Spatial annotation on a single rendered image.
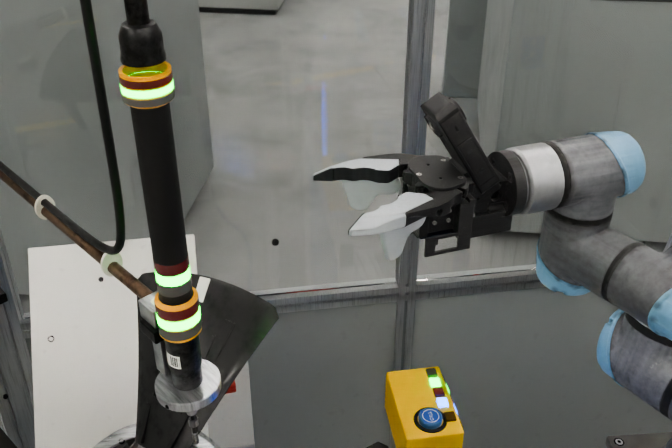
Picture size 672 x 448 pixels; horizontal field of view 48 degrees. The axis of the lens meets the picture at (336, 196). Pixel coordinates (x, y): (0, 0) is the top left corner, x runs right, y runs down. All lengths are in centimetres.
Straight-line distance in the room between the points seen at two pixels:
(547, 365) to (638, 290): 118
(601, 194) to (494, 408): 127
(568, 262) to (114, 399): 72
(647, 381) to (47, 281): 94
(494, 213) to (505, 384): 122
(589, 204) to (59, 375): 83
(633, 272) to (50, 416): 87
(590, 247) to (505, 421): 128
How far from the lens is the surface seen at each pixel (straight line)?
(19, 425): 174
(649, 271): 87
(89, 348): 127
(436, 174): 78
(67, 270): 128
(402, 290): 172
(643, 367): 128
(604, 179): 87
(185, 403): 83
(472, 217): 80
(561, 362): 204
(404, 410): 135
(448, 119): 75
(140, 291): 84
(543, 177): 82
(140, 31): 63
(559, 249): 91
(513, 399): 207
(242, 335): 97
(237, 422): 162
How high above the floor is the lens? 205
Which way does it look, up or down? 31 degrees down
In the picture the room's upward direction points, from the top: straight up
